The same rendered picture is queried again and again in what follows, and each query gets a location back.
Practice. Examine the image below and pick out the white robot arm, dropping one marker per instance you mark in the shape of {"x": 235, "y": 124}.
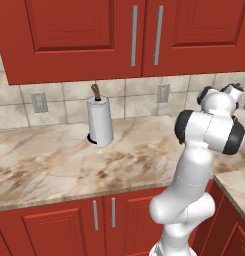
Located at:
{"x": 194, "y": 166}

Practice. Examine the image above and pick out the white paper towel roll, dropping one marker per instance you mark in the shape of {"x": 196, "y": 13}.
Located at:
{"x": 100, "y": 120}

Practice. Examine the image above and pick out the brown paper towel holder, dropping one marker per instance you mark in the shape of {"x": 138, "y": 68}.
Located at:
{"x": 96, "y": 91}

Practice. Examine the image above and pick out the red lower cupboard door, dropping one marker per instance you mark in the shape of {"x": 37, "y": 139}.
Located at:
{"x": 47, "y": 230}
{"x": 134, "y": 226}

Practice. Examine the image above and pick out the red upper cupboard door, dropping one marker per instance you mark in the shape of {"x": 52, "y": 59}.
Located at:
{"x": 207, "y": 33}
{"x": 70, "y": 36}

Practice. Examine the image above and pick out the red corner cupboard door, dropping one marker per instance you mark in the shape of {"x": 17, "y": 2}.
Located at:
{"x": 227, "y": 230}

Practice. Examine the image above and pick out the grey wall socket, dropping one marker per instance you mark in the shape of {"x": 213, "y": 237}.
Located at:
{"x": 163, "y": 93}
{"x": 39, "y": 102}

